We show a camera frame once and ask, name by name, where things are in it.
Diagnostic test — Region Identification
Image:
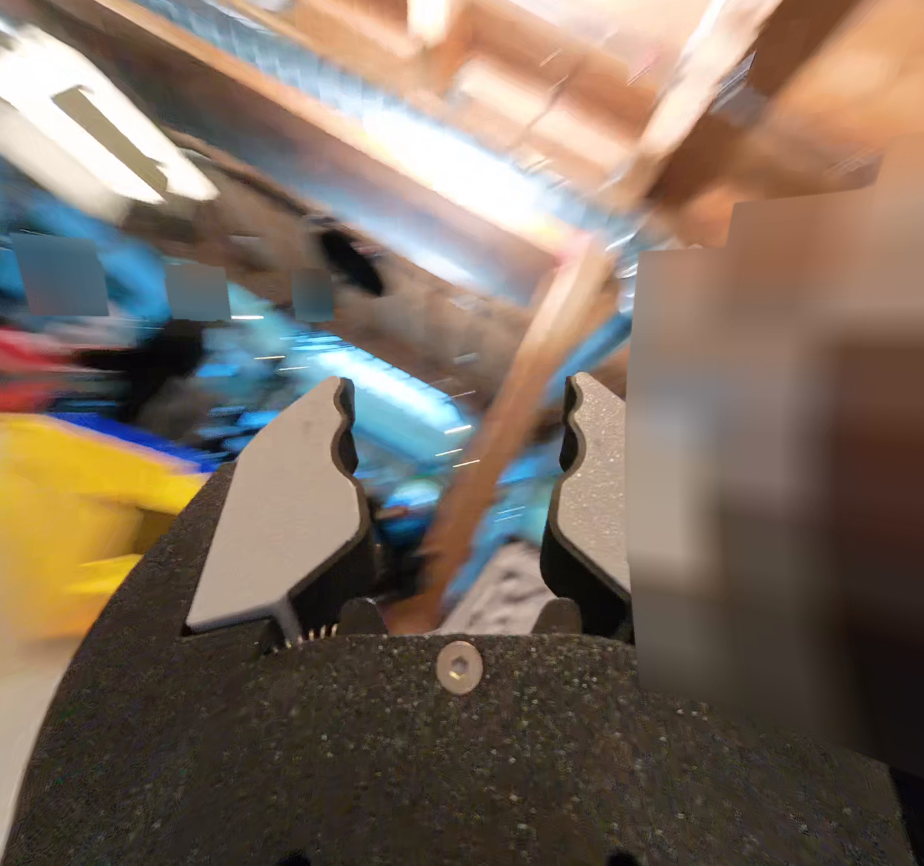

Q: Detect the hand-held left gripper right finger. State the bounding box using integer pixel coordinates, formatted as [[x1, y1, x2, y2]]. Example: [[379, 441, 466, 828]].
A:
[[540, 372, 635, 639]]

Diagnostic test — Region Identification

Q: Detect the yellow plastic bin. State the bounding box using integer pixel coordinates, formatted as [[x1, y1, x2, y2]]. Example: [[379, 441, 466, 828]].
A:
[[0, 411, 210, 639]]

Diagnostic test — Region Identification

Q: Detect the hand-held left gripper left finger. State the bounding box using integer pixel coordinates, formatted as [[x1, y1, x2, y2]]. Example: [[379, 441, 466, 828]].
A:
[[185, 375, 380, 647]]

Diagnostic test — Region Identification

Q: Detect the wooden post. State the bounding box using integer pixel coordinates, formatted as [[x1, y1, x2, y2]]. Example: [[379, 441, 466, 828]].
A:
[[390, 231, 629, 636]]

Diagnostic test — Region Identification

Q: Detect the ceiling light fixture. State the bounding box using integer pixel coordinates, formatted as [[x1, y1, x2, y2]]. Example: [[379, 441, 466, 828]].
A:
[[0, 22, 218, 225]]

